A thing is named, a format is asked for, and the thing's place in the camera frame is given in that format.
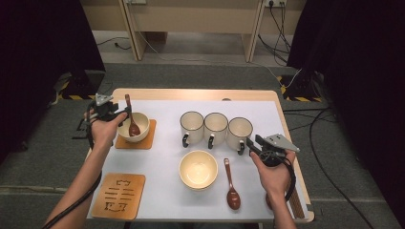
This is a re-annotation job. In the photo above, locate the left hand-held gripper black cable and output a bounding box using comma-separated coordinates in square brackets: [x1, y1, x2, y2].
[41, 103, 103, 229]

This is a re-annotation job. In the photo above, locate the hand-held gripper black cable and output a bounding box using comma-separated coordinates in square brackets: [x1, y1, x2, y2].
[282, 157, 298, 202]
[41, 103, 103, 229]

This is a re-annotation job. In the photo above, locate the short black floor cable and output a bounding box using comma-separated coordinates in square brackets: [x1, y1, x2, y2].
[283, 108, 338, 132]

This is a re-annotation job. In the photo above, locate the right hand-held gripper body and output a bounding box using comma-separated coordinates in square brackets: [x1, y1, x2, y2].
[259, 133, 301, 168]

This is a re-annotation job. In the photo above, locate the long black looping cable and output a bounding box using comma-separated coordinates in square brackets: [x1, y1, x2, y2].
[309, 108, 376, 229]

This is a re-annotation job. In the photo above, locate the bundle of brown chopsticks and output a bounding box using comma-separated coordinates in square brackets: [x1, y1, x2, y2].
[286, 187, 306, 220]

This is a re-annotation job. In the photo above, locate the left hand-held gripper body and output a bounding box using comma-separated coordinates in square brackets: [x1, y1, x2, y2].
[92, 93, 120, 123]

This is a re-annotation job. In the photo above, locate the right hand-held gripper black cable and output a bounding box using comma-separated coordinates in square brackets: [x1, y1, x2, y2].
[282, 157, 298, 202]

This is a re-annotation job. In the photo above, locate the person's left hand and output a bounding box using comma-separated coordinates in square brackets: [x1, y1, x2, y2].
[83, 111, 129, 151]

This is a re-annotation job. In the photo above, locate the black stand base striped tape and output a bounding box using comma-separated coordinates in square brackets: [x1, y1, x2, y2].
[53, 70, 106, 101]
[276, 73, 323, 103]

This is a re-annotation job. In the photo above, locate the bunch of black power cables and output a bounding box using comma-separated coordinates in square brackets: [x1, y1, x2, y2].
[257, 1, 292, 67]

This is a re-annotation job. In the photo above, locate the wooden coaster with cutout pattern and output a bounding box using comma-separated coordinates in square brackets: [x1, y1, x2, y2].
[114, 118, 158, 151]
[91, 172, 147, 221]

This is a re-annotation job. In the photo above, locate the black cable with plug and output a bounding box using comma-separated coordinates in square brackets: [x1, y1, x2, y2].
[96, 36, 132, 52]

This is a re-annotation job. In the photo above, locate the white table mat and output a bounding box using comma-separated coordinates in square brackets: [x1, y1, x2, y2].
[84, 99, 309, 222]

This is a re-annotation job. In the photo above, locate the beige wooden desk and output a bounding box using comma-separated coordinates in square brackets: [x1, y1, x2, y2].
[79, 0, 309, 63]

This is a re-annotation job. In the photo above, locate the cream ceramic bowl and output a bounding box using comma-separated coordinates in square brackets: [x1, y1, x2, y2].
[117, 112, 151, 143]
[178, 150, 220, 191]

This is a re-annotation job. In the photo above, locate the cream mug black handle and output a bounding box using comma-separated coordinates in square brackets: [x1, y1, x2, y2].
[179, 111, 205, 149]
[226, 116, 254, 156]
[203, 112, 229, 150]

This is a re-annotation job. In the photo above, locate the black curtain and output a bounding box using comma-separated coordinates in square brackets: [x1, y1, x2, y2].
[286, 0, 405, 220]
[0, 0, 106, 164]

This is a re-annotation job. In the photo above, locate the person's right hand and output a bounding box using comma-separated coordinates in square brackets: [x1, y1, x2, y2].
[249, 151, 297, 205]

